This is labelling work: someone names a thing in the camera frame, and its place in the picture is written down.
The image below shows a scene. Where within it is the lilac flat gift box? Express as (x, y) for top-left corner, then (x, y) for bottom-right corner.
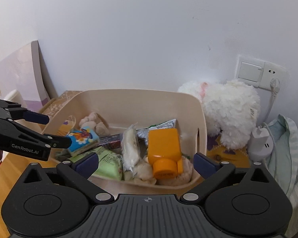
(0, 40), (50, 111)

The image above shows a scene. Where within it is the white fluffy plush toy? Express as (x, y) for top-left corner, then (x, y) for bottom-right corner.
(178, 80), (260, 149)

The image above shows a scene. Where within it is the orange plastic bottle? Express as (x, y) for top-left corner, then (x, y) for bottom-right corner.
(147, 128), (184, 179)

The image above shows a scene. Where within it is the white charger on round base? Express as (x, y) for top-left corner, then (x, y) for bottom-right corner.
(247, 127), (274, 162)

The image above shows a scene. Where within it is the white plug and cable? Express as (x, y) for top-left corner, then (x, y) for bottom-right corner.
(263, 78), (281, 130)

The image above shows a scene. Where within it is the brown box with purple flowers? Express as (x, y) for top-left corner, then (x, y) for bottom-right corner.
(39, 90), (81, 118)

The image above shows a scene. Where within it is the beige plastic storage bin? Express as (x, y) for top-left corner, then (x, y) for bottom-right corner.
(41, 88), (208, 192)

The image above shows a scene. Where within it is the white snack bag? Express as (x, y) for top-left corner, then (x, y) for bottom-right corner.
(121, 125), (141, 171)

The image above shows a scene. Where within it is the white wall switch socket panel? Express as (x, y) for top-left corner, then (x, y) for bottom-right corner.
(235, 55), (289, 90)

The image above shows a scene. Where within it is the beige plush toy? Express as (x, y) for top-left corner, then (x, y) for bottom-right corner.
(78, 112), (110, 136)

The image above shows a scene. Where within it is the white thermos bottle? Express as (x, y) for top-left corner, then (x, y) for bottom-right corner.
(3, 89), (43, 130)

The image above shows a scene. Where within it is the white green snack packet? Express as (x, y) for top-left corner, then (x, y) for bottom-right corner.
(137, 119), (177, 142)

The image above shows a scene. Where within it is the pale green striped cloth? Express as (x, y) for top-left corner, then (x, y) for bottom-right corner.
(264, 114), (298, 237)

